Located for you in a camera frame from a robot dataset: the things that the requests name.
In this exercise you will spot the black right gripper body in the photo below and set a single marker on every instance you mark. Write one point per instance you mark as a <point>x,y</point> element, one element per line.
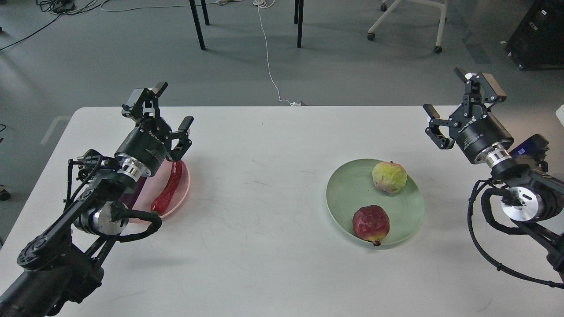
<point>483,139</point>

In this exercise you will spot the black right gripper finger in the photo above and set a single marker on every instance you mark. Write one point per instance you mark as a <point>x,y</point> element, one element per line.
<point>482,91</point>
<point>433,129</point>

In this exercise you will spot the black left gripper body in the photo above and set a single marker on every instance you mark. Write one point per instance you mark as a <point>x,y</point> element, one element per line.
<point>142,152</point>

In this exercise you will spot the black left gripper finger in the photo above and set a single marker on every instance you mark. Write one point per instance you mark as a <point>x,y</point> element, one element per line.
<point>182,135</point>
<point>143,107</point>

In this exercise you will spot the purple eggplant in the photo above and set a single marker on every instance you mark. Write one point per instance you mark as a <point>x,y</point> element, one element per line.
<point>129,199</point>

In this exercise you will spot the red chili pepper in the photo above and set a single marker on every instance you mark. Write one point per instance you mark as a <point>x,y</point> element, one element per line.
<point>163,200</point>

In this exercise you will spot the green yellow custard apple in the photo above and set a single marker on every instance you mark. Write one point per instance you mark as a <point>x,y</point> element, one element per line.
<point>389,177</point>

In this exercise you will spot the red pomegranate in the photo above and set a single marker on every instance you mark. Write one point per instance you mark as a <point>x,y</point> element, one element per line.
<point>371,223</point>

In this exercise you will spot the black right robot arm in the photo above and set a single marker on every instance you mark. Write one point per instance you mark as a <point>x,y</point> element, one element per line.
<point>520,193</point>

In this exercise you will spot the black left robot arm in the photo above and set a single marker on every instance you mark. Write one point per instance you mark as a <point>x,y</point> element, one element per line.
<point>64,263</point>

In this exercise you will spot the pink plate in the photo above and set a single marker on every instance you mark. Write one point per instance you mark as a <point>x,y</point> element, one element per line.
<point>154,185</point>

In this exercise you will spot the black equipment case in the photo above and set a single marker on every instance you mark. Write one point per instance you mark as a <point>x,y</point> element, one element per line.
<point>538,41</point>

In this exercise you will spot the green plate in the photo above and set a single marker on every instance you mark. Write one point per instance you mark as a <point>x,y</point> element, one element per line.
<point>351,187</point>

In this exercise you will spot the white chair base with casters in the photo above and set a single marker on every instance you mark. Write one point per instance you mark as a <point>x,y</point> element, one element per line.
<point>404,19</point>

